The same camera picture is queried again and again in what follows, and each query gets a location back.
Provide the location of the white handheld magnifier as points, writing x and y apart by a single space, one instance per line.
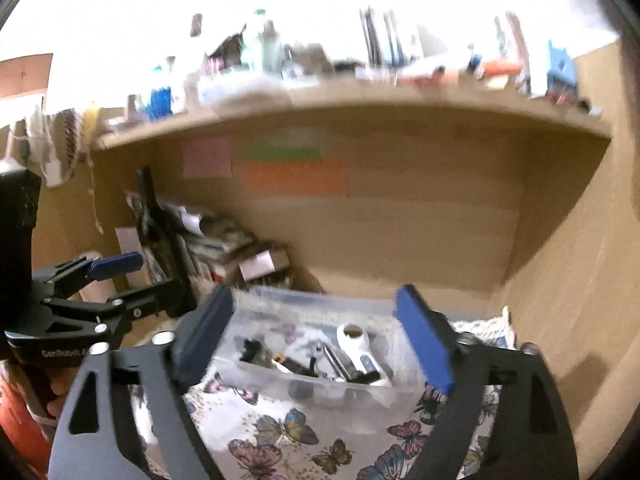
357 347

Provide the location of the green sticky note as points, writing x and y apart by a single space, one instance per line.
282 152

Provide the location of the orange capped tube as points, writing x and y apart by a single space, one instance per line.
500 67

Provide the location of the pale green glass bottle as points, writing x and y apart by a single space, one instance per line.
272 50

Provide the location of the butterfly print cloth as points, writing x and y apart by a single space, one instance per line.
280 440

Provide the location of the blue pencil sharpener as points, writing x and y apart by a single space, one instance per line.
561 70

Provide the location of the clear plastic storage box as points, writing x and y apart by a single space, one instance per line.
320 310

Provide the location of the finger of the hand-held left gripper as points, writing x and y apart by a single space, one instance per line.
117 264
150 300

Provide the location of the tall clear canister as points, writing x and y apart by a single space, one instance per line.
512 50

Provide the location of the person's left hand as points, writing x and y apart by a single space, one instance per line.
60 390

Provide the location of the wooden cabinet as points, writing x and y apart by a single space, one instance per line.
25 75

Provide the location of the small white box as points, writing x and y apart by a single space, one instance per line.
257 265

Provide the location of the white note card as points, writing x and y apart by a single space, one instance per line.
127 245

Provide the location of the dark wine bottle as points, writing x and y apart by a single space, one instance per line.
165 240

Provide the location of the stack of books and magazines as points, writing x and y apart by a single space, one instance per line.
220 245

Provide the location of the clear bottle with pink cap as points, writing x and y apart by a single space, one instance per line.
196 30

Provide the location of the pink sticky note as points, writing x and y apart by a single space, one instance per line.
206 157

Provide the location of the clear lidded plastic container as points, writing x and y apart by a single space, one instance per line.
240 90

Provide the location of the orange sticky note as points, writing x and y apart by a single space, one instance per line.
295 178

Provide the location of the blue liquid glass bottle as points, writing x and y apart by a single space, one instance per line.
161 102

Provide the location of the lace ribbon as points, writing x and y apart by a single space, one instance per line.
67 140

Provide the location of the green pump bottle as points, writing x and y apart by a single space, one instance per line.
256 45

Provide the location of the toothbrush blister pack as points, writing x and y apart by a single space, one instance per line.
385 37

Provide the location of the yellow hanging cloth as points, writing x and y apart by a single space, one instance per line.
91 122

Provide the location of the black and gold pocket tool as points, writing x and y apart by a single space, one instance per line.
285 360

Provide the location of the wooden shelf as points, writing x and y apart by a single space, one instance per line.
400 110

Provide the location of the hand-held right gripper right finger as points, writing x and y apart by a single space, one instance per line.
425 342

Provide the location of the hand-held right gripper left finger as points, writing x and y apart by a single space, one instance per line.
205 337

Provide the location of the person's left forearm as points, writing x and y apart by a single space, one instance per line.
20 425

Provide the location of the pale pink candle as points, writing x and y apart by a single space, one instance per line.
100 294

